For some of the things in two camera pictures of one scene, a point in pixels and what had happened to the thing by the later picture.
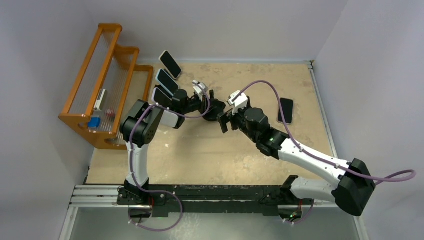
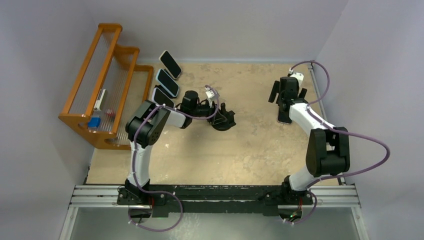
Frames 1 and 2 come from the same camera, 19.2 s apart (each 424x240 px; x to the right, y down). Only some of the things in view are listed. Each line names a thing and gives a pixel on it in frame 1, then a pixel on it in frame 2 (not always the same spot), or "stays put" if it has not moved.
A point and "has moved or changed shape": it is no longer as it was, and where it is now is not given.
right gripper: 223,119 → 276,89
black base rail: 208,200 stays put
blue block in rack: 95,122 stays put
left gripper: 203,104 → 210,110
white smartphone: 158,97 stays put
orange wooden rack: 110,82 stays put
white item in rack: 99,99 stays put
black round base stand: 216,107 has moved or changed shape
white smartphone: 170,64 stays put
